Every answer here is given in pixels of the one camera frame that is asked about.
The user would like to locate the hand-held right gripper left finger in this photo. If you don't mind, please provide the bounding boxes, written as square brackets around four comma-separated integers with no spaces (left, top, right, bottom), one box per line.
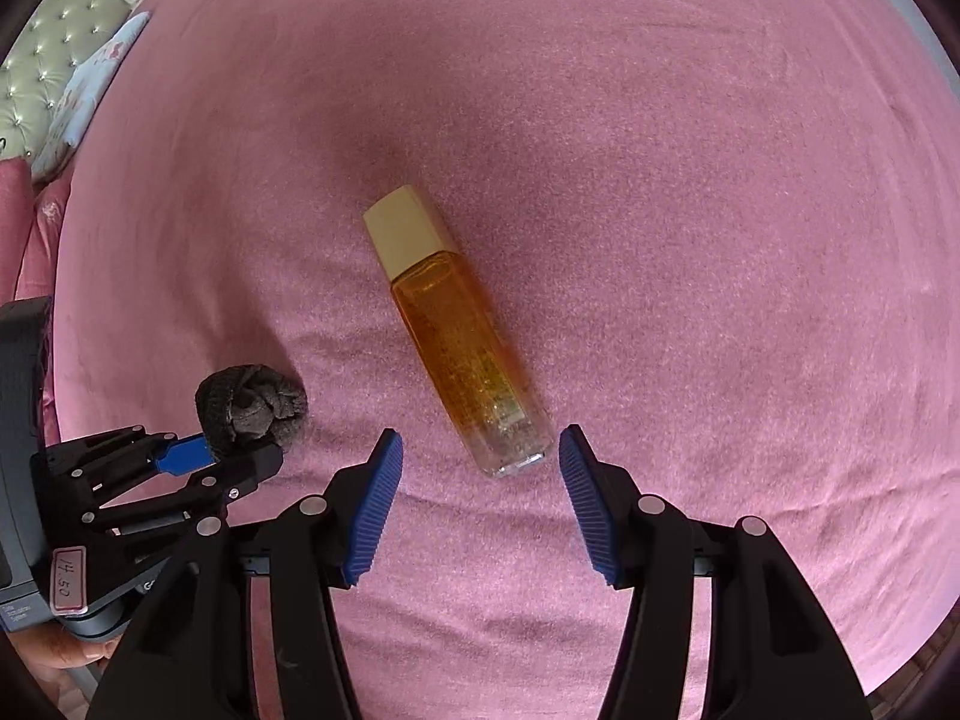
[86,427,406,720]

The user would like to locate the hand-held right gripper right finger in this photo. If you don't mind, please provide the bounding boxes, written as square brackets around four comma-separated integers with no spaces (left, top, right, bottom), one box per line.
[559,424,875,720]

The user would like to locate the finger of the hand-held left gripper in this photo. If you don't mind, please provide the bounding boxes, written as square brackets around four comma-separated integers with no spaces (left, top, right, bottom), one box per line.
[30,426,217,492]
[75,442,286,541]

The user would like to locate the grey sock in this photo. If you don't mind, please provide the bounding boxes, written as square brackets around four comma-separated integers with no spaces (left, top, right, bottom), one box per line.
[195,364,310,455]

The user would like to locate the amber liquid glass bottle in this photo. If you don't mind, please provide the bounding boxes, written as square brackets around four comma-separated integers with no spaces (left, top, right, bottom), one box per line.
[362,184,548,478]

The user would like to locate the person's left hand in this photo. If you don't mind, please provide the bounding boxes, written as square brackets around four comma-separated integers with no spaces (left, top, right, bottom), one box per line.
[15,619,119,674]

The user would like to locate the pink satin pillow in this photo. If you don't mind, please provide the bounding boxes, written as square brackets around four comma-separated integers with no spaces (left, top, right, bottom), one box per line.
[0,157,72,451]

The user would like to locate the pink bed blanket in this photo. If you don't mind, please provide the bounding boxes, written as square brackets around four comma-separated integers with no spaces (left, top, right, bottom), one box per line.
[15,0,960,720]

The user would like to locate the light blue floral pillow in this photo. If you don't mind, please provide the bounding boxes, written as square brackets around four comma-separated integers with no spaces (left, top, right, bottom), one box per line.
[30,11,151,185]

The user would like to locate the tufted grey headboard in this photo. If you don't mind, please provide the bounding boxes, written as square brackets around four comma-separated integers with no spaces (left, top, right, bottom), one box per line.
[0,0,143,166]

